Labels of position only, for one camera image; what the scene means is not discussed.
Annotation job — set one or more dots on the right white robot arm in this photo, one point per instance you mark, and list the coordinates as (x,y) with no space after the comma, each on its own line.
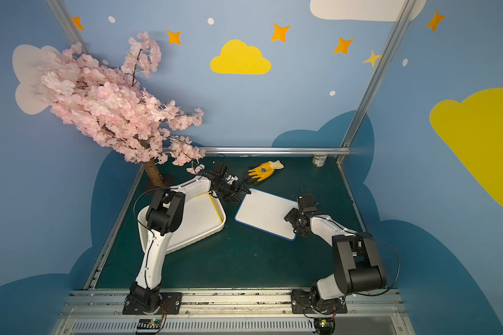
(357,265)

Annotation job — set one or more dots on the right aluminium frame post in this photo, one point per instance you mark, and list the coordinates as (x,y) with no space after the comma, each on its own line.
(388,53)

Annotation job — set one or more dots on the left green circuit board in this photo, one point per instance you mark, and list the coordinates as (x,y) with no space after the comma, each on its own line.
(149,326)

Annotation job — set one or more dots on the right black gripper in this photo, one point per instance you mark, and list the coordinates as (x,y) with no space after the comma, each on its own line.
(297,219)

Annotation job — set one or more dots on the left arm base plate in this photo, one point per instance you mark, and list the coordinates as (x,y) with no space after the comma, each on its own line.
(164,303)

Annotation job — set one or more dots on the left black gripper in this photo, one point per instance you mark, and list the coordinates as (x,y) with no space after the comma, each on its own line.
(233,186)

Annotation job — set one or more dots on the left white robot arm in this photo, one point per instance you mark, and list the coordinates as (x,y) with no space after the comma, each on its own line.
(177,217)

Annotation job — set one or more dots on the right green circuit board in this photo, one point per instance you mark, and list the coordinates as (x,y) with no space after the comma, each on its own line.
(323,326)

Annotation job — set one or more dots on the yellow black work glove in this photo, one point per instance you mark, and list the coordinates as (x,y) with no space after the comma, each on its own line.
(256,174)

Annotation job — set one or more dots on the aluminium front rail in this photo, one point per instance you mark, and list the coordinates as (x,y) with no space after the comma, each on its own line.
(231,311)

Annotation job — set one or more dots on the horizontal aluminium back bar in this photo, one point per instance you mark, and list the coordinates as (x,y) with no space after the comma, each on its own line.
(277,151)

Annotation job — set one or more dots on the blue-edged whiteboard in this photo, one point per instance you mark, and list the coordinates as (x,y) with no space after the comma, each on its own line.
(266,212)

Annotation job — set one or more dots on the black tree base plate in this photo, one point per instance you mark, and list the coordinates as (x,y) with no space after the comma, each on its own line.
(167,179)

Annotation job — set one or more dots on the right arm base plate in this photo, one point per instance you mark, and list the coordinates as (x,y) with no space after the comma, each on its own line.
(310,302)

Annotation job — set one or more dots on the green circuit board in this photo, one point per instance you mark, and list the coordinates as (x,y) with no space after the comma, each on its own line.
(323,326)
(149,326)

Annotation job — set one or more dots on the left aluminium frame post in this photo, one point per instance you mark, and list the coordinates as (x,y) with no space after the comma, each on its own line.
(65,20)

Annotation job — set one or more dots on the white plastic storage box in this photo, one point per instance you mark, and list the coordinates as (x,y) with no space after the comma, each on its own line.
(201,226)

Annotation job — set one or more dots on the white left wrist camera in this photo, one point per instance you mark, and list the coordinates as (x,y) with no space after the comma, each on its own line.
(230,179)

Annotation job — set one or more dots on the aluminium frame post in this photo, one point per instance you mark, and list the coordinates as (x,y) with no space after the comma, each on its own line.
(65,20)
(388,53)

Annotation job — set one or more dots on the pink cherry blossom tree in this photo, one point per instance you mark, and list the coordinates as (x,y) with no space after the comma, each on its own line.
(110,106)

